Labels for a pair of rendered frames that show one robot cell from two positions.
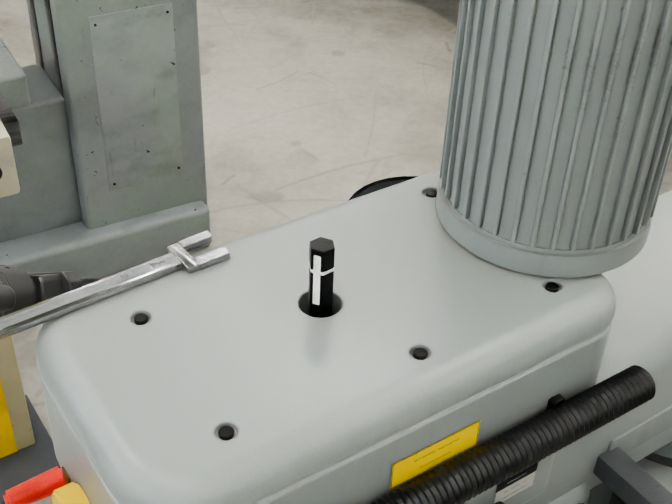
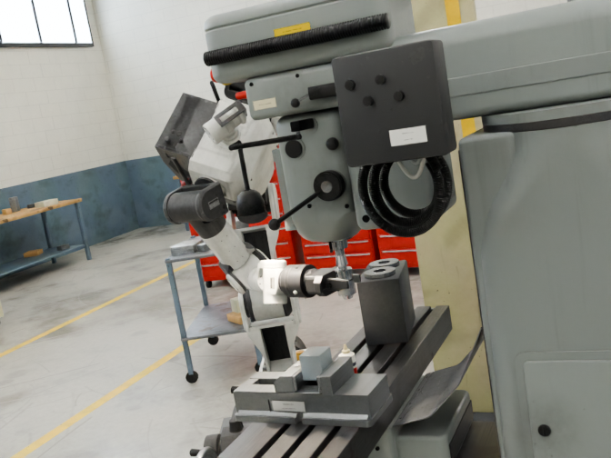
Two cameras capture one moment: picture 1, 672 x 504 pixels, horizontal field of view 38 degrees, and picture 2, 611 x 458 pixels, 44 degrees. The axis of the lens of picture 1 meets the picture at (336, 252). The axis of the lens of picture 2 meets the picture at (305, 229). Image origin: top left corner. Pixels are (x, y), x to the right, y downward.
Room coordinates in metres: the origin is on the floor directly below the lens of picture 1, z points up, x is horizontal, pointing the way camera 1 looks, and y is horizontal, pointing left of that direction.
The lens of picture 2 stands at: (-0.37, -1.58, 1.65)
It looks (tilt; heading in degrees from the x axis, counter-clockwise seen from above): 9 degrees down; 60
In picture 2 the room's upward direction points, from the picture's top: 10 degrees counter-clockwise
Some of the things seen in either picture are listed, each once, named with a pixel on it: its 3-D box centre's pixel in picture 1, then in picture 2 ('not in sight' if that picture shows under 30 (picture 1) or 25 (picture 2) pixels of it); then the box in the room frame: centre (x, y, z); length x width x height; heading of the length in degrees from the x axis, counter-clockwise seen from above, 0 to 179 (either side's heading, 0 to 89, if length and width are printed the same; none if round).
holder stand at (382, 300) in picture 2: not in sight; (386, 299); (0.87, 0.19, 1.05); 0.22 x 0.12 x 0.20; 45
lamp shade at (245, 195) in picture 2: not in sight; (249, 201); (0.47, 0.15, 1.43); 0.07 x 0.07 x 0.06
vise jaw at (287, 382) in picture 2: not in sight; (296, 373); (0.40, -0.08, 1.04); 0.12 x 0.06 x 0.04; 32
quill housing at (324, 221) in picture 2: not in sight; (327, 174); (0.63, 0.01, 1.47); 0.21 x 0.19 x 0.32; 35
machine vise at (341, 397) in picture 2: not in sight; (309, 388); (0.41, -0.10, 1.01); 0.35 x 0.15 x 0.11; 122
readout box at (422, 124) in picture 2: not in sight; (393, 104); (0.52, -0.43, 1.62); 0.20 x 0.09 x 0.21; 125
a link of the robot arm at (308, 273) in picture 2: not in sight; (315, 282); (0.59, 0.10, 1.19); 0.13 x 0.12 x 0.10; 22
